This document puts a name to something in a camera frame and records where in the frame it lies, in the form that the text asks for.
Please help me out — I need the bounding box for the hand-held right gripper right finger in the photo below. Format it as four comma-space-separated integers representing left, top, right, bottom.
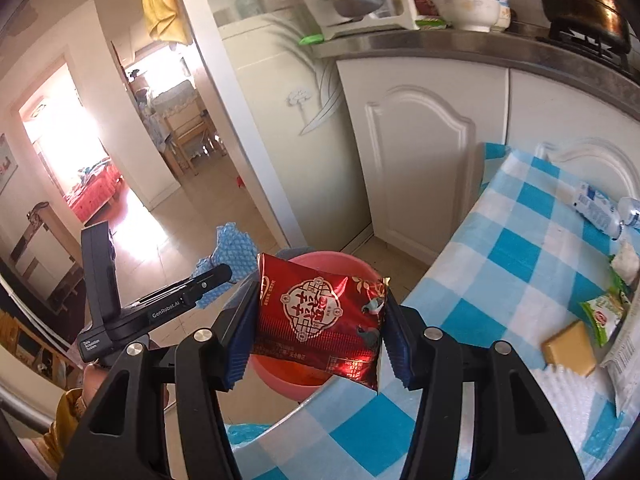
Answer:
382, 292, 586, 480

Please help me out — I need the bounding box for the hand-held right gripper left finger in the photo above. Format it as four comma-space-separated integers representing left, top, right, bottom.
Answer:
57, 280, 261, 480

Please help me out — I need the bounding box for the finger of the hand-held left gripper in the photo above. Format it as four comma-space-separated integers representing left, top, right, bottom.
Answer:
190, 264, 234, 306

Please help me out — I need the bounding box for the blue cleaning cloth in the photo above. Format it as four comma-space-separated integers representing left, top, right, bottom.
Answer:
195, 224, 258, 311

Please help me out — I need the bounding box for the pink plastic bucket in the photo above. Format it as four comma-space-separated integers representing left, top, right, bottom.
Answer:
250, 252, 386, 403

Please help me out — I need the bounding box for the red snack packet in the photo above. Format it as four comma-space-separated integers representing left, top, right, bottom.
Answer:
250, 252, 391, 393

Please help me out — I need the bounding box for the white plastic bottle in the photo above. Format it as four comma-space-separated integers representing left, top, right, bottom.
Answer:
570, 180, 623, 238

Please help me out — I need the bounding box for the person's left hand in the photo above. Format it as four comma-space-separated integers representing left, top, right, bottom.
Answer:
81, 360, 108, 396

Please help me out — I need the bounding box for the wooden side cabinet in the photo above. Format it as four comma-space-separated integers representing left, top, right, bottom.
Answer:
10, 202, 86, 311

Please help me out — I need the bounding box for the red bed cover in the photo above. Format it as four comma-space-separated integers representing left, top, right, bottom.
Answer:
62, 157, 123, 223

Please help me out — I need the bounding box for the blue plastic bag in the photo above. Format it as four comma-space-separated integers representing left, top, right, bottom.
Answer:
225, 422, 273, 461

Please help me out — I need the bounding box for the blue checkered tablecloth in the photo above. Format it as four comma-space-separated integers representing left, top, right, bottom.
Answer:
225, 142, 640, 480

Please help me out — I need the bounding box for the wooden chair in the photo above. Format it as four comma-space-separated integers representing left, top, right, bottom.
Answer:
165, 107, 226, 176

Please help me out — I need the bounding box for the tan sponge block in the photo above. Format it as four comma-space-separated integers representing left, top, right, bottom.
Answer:
542, 320, 598, 378

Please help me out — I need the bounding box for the white foam sheet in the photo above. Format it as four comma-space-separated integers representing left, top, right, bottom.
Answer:
535, 360, 640, 461

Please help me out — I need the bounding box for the white kitchen cabinet door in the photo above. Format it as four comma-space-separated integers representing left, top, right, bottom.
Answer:
337, 57, 511, 266
505, 67, 640, 201

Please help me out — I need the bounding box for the green and white packet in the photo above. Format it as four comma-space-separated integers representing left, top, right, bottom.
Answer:
580, 292, 632, 348

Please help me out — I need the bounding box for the white printed wrapper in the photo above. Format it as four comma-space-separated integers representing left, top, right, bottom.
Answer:
600, 300, 640, 413

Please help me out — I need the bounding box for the crumpled white tissue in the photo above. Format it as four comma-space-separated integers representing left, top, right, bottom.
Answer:
609, 240, 640, 286

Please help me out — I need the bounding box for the clear plastic bottle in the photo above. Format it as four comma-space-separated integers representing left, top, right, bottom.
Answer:
617, 196, 640, 228

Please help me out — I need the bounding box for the yellow hanging cloth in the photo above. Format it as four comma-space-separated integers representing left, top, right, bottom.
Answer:
141, 0, 193, 46

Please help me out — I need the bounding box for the white dish rack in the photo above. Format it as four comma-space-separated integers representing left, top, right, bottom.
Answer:
320, 0, 420, 41

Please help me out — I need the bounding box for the white ceramic bowl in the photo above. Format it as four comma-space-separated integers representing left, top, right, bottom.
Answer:
429, 0, 501, 32

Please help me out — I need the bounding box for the gas stove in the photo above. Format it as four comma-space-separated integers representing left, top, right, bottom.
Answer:
537, 25, 633, 73

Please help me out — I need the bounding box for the dark metal wok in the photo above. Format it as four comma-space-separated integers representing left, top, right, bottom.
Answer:
527, 0, 633, 56

